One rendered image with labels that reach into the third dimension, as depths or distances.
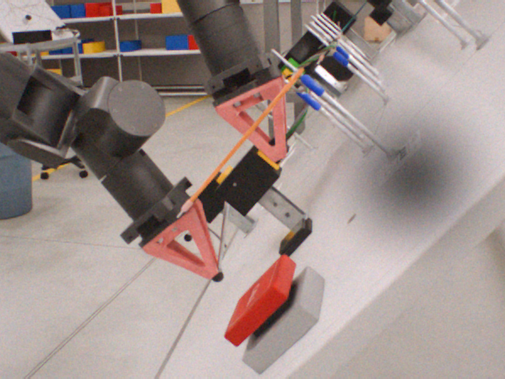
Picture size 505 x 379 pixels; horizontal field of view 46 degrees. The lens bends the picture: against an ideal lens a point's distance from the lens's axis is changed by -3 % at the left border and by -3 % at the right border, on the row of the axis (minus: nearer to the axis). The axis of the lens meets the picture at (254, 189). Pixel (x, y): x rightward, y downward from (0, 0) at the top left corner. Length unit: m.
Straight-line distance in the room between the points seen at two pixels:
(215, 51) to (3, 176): 3.53
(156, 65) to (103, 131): 8.40
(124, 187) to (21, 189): 3.52
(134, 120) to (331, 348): 0.31
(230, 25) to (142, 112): 0.12
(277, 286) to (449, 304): 0.68
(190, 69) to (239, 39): 8.17
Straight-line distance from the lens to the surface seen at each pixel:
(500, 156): 0.32
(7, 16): 7.29
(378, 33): 7.51
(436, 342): 0.93
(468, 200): 0.32
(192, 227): 0.63
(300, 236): 0.56
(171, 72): 8.89
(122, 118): 0.57
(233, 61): 0.59
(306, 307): 0.37
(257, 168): 0.61
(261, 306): 0.37
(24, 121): 0.61
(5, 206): 4.14
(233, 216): 0.96
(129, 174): 0.63
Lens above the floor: 1.28
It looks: 18 degrees down
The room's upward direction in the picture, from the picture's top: 3 degrees counter-clockwise
